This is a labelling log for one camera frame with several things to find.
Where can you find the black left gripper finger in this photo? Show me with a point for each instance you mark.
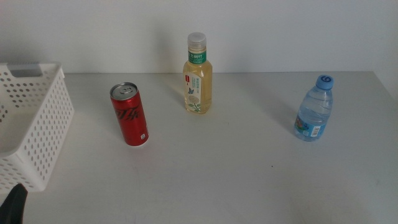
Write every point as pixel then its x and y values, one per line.
pixel 14 208

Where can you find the red cola can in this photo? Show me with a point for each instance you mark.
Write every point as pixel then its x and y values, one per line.
pixel 130 118

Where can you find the white perforated plastic basket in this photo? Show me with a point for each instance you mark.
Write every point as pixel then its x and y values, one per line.
pixel 46 124

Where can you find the yellow tea bottle white cap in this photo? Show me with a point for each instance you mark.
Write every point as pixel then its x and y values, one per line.
pixel 199 87

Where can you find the clear water bottle blue cap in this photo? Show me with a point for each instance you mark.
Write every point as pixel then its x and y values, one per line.
pixel 314 115

